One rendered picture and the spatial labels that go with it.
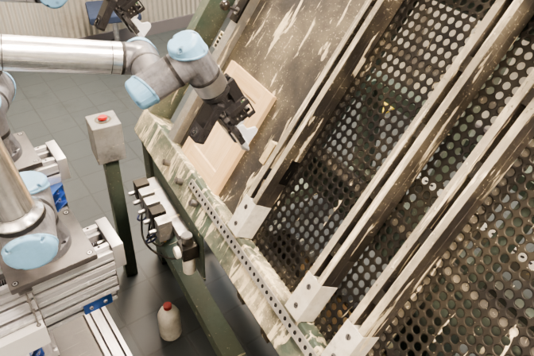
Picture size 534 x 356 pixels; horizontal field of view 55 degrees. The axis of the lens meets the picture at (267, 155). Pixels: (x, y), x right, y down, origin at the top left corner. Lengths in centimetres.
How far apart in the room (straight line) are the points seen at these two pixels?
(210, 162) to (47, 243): 81
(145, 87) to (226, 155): 77
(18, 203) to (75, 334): 123
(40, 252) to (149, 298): 146
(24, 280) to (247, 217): 64
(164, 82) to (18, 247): 48
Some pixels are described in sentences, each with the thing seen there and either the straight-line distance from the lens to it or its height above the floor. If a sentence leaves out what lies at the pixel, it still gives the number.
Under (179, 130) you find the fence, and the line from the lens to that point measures 208.
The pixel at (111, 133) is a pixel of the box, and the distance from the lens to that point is 220.
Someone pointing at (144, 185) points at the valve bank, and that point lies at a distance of 211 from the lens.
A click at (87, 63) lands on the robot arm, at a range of 120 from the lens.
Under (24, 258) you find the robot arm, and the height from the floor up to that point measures 120.
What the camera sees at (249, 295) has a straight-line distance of 159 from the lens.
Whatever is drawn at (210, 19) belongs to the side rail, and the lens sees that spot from 221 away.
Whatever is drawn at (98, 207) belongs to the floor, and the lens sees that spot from 323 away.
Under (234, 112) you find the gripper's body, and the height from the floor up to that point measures 144.
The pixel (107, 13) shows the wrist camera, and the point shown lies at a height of 147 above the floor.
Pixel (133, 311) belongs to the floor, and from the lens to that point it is 266.
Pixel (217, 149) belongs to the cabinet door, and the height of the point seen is 99.
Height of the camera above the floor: 208
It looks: 36 degrees down
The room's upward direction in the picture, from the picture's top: 2 degrees clockwise
